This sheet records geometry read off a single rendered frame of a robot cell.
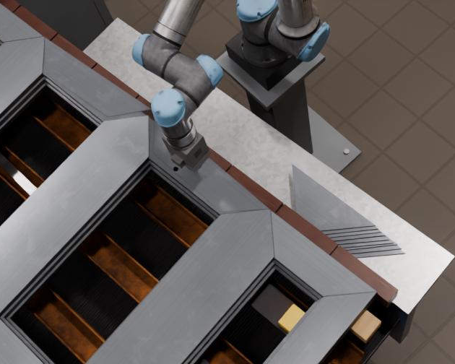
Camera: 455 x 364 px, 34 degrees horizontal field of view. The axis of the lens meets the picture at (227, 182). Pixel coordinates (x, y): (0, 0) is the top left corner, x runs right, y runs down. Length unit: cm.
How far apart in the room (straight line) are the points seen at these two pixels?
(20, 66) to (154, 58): 65
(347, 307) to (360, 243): 27
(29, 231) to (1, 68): 54
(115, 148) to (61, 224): 25
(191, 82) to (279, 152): 55
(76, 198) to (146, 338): 43
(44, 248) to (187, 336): 46
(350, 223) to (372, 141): 94
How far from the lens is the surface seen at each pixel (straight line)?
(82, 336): 207
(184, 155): 176
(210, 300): 181
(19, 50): 231
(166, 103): 162
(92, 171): 202
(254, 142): 215
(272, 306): 188
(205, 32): 323
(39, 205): 203
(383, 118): 294
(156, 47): 173
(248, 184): 194
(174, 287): 184
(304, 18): 192
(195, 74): 167
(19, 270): 199
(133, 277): 207
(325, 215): 200
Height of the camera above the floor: 259
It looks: 65 degrees down
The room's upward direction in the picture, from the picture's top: 22 degrees counter-clockwise
